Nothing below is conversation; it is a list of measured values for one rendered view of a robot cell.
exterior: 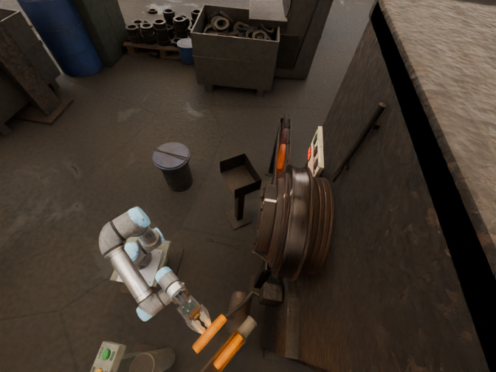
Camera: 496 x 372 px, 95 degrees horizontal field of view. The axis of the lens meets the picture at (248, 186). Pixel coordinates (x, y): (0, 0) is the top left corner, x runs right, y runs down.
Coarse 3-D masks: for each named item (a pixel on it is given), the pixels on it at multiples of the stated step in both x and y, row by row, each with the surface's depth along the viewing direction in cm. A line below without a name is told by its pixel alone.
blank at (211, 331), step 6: (216, 318) 89; (222, 318) 90; (216, 324) 87; (222, 324) 88; (210, 330) 85; (216, 330) 85; (204, 336) 84; (210, 336) 84; (198, 342) 84; (204, 342) 83; (198, 348) 84
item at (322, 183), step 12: (312, 180) 80; (324, 180) 89; (312, 192) 77; (324, 192) 82; (312, 204) 75; (324, 204) 79; (312, 216) 73; (324, 216) 77; (312, 228) 77; (324, 228) 76; (312, 240) 77; (324, 240) 76; (312, 252) 78; (324, 252) 78; (300, 264) 76; (312, 264) 80
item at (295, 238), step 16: (304, 176) 83; (304, 192) 78; (304, 208) 75; (288, 224) 74; (304, 224) 74; (288, 240) 73; (304, 240) 74; (288, 256) 76; (272, 272) 93; (288, 272) 81
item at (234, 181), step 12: (240, 156) 168; (228, 168) 173; (240, 168) 176; (252, 168) 163; (228, 180) 168; (240, 180) 169; (252, 180) 169; (240, 192) 155; (240, 204) 190; (228, 216) 217; (240, 216) 210
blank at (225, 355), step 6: (240, 336) 107; (234, 342) 100; (240, 342) 102; (228, 348) 98; (234, 348) 99; (222, 354) 97; (228, 354) 97; (216, 360) 98; (222, 360) 96; (216, 366) 98
